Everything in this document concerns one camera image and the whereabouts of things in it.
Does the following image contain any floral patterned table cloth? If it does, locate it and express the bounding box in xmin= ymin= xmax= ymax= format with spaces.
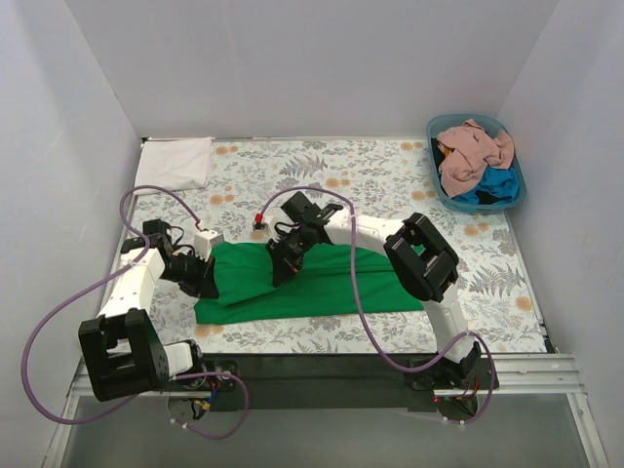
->
xmin=132 ymin=139 xmax=546 ymax=353

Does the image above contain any blue crumpled t shirt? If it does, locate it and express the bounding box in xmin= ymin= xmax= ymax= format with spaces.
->
xmin=453 ymin=167 xmax=520 ymax=205

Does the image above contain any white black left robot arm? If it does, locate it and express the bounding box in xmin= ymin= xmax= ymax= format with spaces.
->
xmin=78 ymin=219 xmax=224 ymax=402

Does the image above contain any green t shirt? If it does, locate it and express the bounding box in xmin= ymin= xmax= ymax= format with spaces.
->
xmin=194 ymin=243 xmax=423 ymax=325

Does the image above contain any folded white t shirt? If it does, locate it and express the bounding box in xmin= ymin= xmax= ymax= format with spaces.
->
xmin=135 ymin=137 xmax=213 ymax=191

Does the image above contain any blue plastic basket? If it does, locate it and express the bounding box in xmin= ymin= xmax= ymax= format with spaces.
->
xmin=426 ymin=114 xmax=526 ymax=214

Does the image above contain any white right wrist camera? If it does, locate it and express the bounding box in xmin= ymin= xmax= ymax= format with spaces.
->
xmin=252 ymin=214 xmax=278 ymax=240

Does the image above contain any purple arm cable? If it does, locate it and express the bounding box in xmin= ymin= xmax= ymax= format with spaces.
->
xmin=20 ymin=184 xmax=251 ymax=440
xmin=253 ymin=185 xmax=498 ymax=426

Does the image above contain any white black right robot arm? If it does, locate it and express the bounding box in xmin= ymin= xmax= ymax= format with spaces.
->
xmin=254 ymin=186 xmax=485 ymax=388

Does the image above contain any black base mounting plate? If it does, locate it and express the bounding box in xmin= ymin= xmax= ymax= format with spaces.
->
xmin=204 ymin=354 xmax=499 ymax=412

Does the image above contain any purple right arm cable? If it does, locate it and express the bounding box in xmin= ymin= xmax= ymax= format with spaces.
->
xmin=253 ymin=185 xmax=498 ymax=426

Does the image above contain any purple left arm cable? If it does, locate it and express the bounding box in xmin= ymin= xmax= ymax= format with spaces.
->
xmin=20 ymin=184 xmax=251 ymax=440

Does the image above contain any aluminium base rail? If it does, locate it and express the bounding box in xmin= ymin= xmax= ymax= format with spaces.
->
xmin=70 ymin=354 xmax=586 ymax=397

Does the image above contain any pink crumpled t shirt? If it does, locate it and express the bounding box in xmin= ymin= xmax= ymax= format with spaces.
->
xmin=436 ymin=119 xmax=515 ymax=198

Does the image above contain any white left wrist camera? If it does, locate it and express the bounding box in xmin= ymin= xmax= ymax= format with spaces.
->
xmin=193 ymin=230 xmax=224 ymax=261

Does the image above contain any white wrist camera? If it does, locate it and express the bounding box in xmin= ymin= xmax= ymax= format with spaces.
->
xmin=193 ymin=230 xmax=224 ymax=261
xmin=252 ymin=214 xmax=278 ymax=240

